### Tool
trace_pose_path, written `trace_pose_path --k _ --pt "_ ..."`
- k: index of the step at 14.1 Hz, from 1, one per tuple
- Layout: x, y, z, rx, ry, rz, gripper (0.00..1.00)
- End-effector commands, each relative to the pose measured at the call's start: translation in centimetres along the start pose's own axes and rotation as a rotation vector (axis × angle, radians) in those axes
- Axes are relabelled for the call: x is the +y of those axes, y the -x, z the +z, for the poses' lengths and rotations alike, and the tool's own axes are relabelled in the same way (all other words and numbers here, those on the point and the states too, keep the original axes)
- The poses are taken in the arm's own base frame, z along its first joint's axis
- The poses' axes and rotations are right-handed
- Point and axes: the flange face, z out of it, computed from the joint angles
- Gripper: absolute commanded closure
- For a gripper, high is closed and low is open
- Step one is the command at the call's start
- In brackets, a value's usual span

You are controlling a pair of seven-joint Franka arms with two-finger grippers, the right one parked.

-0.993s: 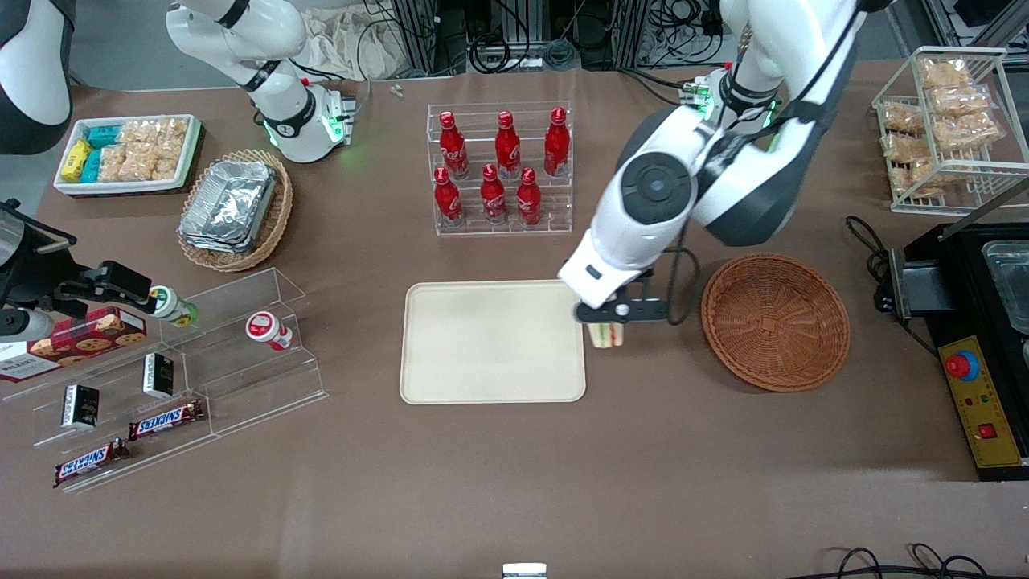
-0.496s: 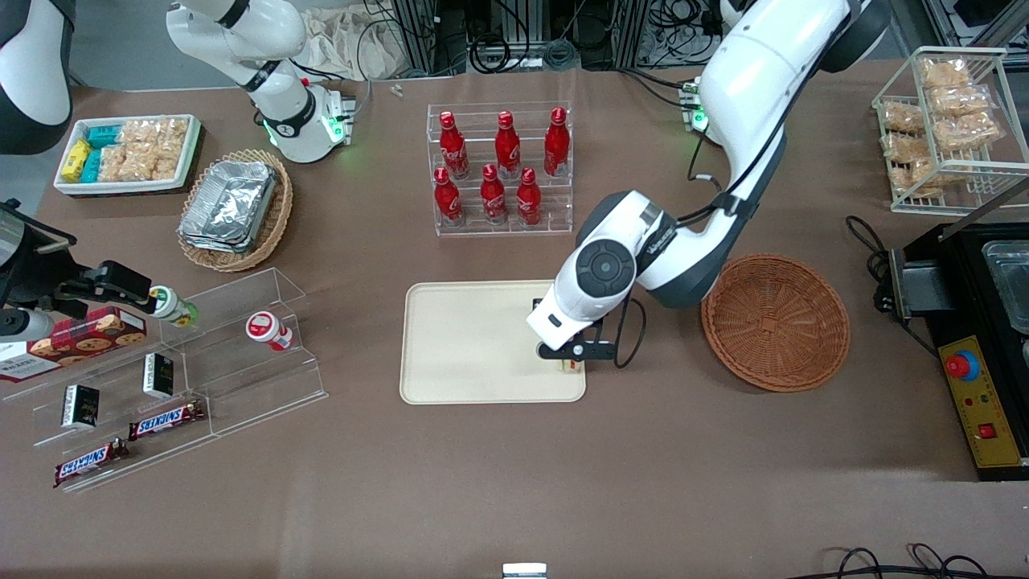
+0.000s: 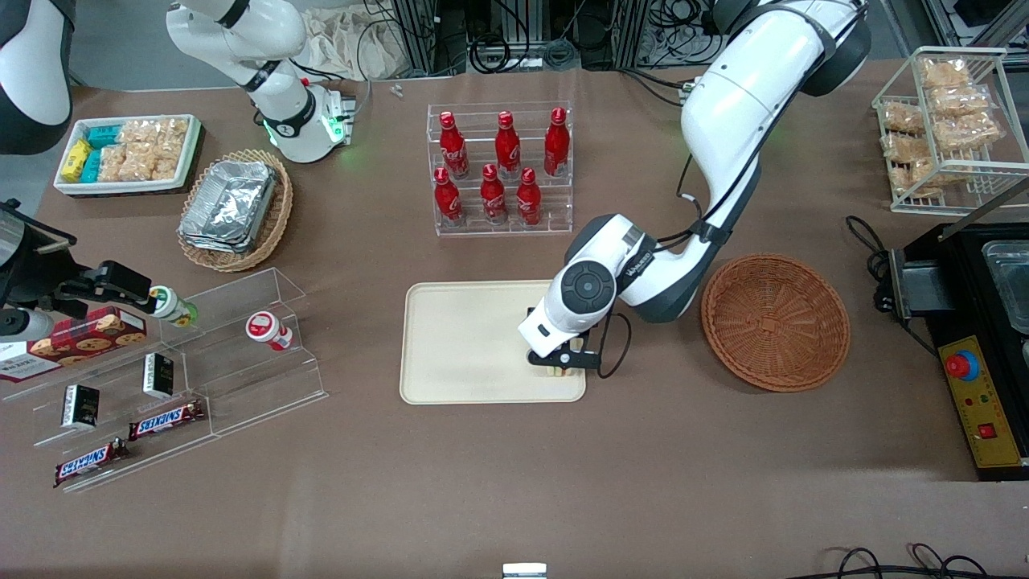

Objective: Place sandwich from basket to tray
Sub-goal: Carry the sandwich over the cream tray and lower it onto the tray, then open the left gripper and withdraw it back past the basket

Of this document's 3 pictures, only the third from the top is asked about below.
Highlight clear acrylic bottle rack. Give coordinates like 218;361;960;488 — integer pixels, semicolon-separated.
425;101;575;237

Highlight small black box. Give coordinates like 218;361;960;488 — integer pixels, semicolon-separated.
61;384;101;429
142;351;175;401

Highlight red emergency stop button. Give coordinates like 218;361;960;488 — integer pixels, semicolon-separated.
945;351;982;384

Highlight crumpled beige cloth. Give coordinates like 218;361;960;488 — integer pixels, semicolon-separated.
299;6;407;82

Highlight green capped drink bottle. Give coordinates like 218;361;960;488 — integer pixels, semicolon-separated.
148;285;199;329

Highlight black appliance with yellow panel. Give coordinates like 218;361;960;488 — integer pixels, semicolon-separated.
888;222;1029;484

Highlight white wire rack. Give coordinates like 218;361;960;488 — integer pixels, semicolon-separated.
872;45;1029;216

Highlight yellow snack packet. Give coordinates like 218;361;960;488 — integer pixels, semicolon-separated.
61;138;92;183

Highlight bagged fried snack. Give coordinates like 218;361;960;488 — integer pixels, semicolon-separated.
880;101;927;135
933;113;1003;153
928;85;993;119
920;56;971;89
888;156;963;196
882;132;934;163

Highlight red capped drink bottle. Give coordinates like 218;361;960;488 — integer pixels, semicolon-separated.
244;310;295;353

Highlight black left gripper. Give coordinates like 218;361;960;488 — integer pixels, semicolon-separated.
526;306;604;376

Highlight round brown wicker basket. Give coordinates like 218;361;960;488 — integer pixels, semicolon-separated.
700;253;851;393

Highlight clear plastic container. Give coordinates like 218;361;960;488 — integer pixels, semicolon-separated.
982;240;1029;336

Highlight red tartan cookie box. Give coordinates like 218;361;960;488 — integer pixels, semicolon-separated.
0;306;149;384

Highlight white rectangular snack tray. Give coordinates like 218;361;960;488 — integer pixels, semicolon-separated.
53;113;203;198

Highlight black appliance power cable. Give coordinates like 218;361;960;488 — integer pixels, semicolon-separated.
844;215;941;359

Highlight clear acrylic stepped shelf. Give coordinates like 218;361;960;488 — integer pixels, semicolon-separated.
0;266;330;494

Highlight Snickers chocolate bar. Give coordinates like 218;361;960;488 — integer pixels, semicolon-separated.
53;437;130;488
128;399;207;441

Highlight beige plastic tray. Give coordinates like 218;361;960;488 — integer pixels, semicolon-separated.
400;279;588;405

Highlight stacked aluminium foil trays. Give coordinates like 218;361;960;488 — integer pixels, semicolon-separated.
178;159;280;255

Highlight coiled black cable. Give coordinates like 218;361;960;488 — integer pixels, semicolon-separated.
469;34;514;75

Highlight oval light wicker basket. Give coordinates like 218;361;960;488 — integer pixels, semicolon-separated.
177;148;294;273

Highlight red cola bottle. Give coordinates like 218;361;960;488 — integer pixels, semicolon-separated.
543;106;572;179
433;166;465;227
480;163;510;225
438;111;470;180
494;111;522;180
515;166;543;227

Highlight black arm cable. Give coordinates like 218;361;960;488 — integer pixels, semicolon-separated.
596;0;865;380

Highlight black floor cables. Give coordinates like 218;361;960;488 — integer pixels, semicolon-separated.
808;544;991;579

